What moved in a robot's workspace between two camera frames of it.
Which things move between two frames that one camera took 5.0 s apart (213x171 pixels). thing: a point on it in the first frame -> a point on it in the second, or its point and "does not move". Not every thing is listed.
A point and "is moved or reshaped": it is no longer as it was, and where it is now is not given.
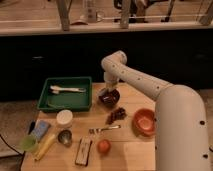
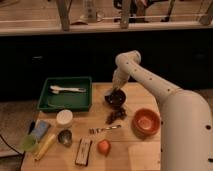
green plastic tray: [66, 93] does not move
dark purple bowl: [109, 97] is moved or reshaped
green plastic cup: [28, 143] does not move
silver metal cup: [65, 137] does not move
